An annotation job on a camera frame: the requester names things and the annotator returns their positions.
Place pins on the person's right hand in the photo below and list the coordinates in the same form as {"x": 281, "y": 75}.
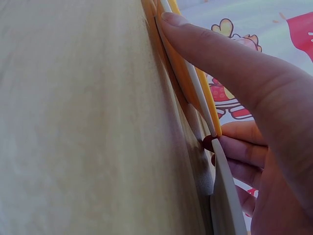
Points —
{"x": 281, "y": 156}

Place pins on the person's right thumb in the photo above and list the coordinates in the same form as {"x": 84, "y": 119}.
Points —
{"x": 215, "y": 51}

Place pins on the light grey panel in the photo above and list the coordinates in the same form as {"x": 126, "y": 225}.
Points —
{"x": 225, "y": 191}

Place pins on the orange white yellow object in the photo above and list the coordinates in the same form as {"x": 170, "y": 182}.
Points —
{"x": 183, "y": 71}

